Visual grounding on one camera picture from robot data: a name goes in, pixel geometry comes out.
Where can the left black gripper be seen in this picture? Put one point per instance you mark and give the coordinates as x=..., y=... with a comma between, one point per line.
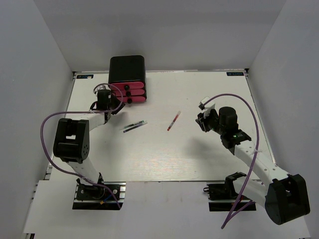
x=114, y=98

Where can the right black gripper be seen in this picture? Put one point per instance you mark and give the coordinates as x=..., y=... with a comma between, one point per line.
x=203, y=121

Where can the pink drawer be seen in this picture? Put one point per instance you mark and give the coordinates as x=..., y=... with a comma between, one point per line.
x=134, y=99
x=125, y=86
x=129, y=93

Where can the pink top drawer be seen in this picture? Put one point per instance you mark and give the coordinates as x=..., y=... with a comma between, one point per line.
x=125, y=86

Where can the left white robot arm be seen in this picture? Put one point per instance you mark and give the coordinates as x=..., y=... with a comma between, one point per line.
x=72, y=140

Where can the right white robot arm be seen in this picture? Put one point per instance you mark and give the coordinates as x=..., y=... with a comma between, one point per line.
x=284, y=196

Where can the pink bottom drawer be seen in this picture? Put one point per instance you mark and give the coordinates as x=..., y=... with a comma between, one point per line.
x=134, y=99

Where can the red pen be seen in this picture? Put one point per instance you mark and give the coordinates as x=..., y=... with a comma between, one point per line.
x=174, y=120

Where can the green capped pen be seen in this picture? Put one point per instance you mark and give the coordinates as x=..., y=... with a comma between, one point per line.
x=133, y=124

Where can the blue pen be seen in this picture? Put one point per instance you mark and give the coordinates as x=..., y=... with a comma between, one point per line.
x=134, y=126

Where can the black drawer cabinet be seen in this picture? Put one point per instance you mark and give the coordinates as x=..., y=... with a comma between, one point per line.
x=127, y=69

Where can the left blue corner label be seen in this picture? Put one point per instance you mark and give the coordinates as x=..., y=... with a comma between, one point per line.
x=90, y=76

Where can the blue corner label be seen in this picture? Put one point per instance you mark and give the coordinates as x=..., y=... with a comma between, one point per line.
x=235, y=73
x=90, y=76

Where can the right blue corner label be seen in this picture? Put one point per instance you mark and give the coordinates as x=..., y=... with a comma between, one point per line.
x=235, y=73

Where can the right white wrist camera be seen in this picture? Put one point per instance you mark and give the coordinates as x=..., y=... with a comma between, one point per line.
x=206, y=104

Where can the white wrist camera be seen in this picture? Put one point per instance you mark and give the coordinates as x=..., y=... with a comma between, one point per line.
x=99, y=87
x=206, y=104

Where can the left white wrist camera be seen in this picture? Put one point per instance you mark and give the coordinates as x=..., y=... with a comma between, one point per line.
x=99, y=87

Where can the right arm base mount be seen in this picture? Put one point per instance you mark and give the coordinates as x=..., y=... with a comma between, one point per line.
x=221, y=194

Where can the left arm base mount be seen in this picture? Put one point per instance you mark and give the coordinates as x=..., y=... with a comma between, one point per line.
x=90, y=197

